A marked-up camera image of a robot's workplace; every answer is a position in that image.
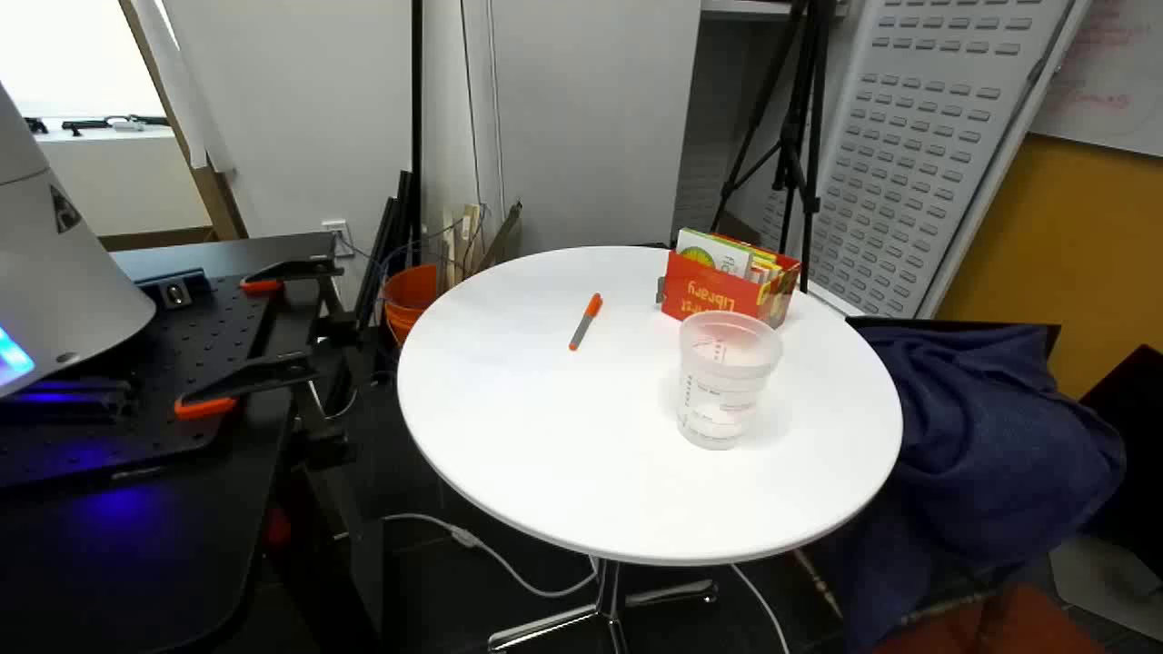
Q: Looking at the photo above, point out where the orange marker pen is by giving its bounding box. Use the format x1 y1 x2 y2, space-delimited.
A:
564 292 606 357

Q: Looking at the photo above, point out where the clear plastic cup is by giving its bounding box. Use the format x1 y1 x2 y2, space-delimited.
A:
673 308 785 453

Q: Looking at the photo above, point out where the red box of colourful items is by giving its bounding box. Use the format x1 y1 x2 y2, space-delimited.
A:
657 227 806 331

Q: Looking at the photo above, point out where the bundle of wooden sticks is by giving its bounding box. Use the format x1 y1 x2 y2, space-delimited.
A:
434 202 526 295

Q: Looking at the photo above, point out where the orange bucket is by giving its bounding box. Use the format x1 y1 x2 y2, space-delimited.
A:
382 261 449 351

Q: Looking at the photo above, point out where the chrome table base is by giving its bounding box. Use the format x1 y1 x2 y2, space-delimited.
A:
482 558 725 654

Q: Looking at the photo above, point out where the black vertical pole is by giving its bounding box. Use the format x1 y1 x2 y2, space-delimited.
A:
403 0 430 265

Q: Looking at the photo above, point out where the tall black tripod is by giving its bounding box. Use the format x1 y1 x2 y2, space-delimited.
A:
709 0 842 295

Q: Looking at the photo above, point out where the white perforated panel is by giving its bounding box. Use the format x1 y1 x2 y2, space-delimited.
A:
804 0 1082 323

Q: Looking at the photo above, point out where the small black display device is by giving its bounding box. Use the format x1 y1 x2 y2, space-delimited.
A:
135 265 214 314

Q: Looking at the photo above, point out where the navy blue cloth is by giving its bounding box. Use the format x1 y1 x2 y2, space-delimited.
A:
833 315 1131 654

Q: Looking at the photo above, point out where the black perforated robot table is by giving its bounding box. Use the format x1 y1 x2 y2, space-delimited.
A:
0 229 367 654

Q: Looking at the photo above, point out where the black box cabinet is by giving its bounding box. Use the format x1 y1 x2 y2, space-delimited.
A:
1071 341 1163 583

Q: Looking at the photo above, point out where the thick white floor cable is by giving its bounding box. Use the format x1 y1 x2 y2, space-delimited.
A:
382 510 606 602

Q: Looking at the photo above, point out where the small black orange-handled clamp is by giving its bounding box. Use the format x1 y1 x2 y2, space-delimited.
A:
235 256 344 303

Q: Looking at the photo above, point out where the thin white floor cable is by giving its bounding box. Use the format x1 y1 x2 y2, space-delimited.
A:
726 559 801 654

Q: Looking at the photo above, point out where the large black orange-handled clamp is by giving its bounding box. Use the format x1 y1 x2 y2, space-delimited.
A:
172 346 326 427

